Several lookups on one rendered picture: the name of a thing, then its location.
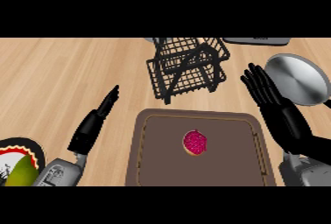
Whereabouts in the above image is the grey flat appliance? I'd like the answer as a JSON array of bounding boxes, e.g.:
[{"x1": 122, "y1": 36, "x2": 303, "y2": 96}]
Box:
[{"x1": 221, "y1": 37, "x2": 291, "y2": 46}]

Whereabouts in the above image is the green fruit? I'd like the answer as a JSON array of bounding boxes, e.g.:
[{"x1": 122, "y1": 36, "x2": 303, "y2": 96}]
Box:
[{"x1": 3, "y1": 154, "x2": 40, "y2": 187}]

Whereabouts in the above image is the brown tray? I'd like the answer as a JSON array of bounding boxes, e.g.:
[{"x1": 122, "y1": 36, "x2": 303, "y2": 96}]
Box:
[{"x1": 124, "y1": 108, "x2": 278, "y2": 187}]

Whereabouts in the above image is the silver frying pan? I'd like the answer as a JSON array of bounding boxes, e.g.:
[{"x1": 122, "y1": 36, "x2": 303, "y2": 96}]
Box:
[{"x1": 263, "y1": 52, "x2": 331, "y2": 109}]

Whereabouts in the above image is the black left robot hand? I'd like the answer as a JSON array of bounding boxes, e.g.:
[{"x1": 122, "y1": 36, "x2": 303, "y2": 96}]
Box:
[{"x1": 66, "y1": 84, "x2": 121, "y2": 156}]

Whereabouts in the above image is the black patterned plate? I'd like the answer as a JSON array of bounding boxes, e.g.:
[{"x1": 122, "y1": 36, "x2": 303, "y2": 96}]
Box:
[{"x1": 0, "y1": 136, "x2": 47, "y2": 187}]

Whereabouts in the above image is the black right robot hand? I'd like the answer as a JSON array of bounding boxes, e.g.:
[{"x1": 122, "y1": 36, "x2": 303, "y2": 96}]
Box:
[{"x1": 239, "y1": 62, "x2": 331, "y2": 170}]

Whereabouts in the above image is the black wire tiered basket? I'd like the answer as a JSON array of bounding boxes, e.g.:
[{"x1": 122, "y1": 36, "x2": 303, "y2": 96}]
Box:
[{"x1": 145, "y1": 37, "x2": 232, "y2": 106}]

